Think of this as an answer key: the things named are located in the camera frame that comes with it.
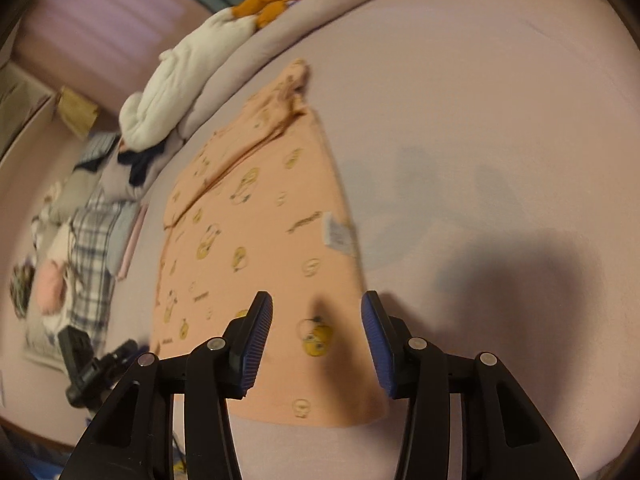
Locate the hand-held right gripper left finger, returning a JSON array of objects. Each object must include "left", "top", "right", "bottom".
[{"left": 65, "top": 290, "right": 274, "bottom": 480}]

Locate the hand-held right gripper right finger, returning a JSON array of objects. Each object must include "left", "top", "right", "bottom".
[{"left": 361, "top": 290, "right": 581, "bottom": 480}]

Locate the peach cartoon print garment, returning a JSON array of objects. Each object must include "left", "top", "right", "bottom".
[{"left": 150, "top": 57, "right": 391, "bottom": 429}]

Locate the plaid pillow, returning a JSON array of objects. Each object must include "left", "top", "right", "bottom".
[{"left": 67, "top": 190, "right": 126, "bottom": 356}]

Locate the floral patterned cloth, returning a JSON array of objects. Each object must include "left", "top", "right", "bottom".
[{"left": 10, "top": 260, "right": 36, "bottom": 318}]

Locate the pink folded cloth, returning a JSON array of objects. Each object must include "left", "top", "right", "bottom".
[{"left": 116, "top": 202, "right": 148, "bottom": 281}]

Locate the light blue folded cloth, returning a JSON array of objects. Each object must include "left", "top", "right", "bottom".
[{"left": 107, "top": 200, "right": 138, "bottom": 273}]

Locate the navy dark cloth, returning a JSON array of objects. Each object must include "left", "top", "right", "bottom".
[{"left": 117, "top": 140, "right": 166, "bottom": 186}]

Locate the blue striped cloth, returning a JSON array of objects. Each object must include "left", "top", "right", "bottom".
[{"left": 75, "top": 132, "right": 121, "bottom": 171}]

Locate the straw-coloured fringe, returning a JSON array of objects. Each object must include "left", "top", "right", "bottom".
[{"left": 56, "top": 85, "right": 98, "bottom": 141}]

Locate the lavender bed sheet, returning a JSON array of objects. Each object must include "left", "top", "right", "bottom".
[{"left": 0, "top": 0, "right": 638, "bottom": 480}]

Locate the white and orange plush toy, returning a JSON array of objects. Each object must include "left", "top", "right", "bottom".
[{"left": 119, "top": 0, "right": 327, "bottom": 151}]

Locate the lavender duvet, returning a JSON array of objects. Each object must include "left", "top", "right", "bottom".
[{"left": 100, "top": 0, "right": 531, "bottom": 203}]

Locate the pink curtain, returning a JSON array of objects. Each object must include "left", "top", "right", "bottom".
[{"left": 12, "top": 0, "right": 201, "bottom": 111}]

